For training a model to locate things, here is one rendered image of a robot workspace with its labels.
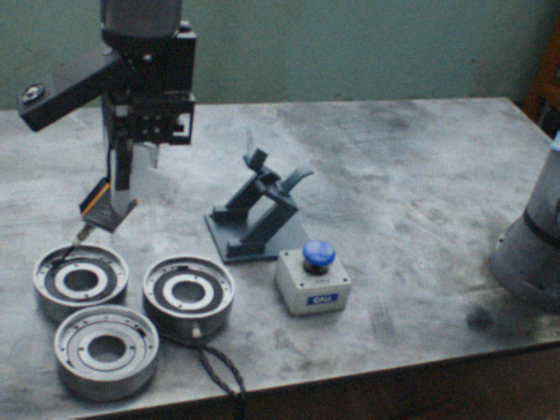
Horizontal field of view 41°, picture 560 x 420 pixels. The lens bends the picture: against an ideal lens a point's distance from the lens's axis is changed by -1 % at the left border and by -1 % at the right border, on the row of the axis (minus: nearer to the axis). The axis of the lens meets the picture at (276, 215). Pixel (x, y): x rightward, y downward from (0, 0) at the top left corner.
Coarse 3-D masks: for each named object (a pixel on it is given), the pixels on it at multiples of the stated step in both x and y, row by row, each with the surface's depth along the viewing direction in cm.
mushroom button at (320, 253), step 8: (304, 248) 90; (312, 248) 89; (320, 248) 90; (328, 248) 90; (304, 256) 89; (312, 256) 89; (320, 256) 89; (328, 256) 89; (312, 264) 89; (320, 264) 89; (328, 264) 89
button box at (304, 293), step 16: (288, 256) 92; (336, 256) 94; (288, 272) 90; (304, 272) 90; (320, 272) 90; (336, 272) 91; (288, 288) 91; (304, 288) 88; (320, 288) 89; (336, 288) 90; (288, 304) 91; (304, 304) 90; (320, 304) 91; (336, 304) 92
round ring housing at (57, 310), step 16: (48, 256) 87; (80, 256) 89; (96, 256) 89; (112, 256) 89; (64, 272) 86; (80, 272) 88; (96, 272) 87; (64, 288) 84; (96, 288) 85; (48, 304) 82; (64, 304) 81; (80, 304) 81; (96, 304) 82; (112, 304) 83; (64, 320) 82
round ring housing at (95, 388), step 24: (96, 312) 81; (120, 312) 82; (72, 336) 79; (96, 336) 79; (120, 336) 80; (120, 360) 77; (144, 360) 78; (72, 384) 75; (96, 384) 74; (120, 384) 75
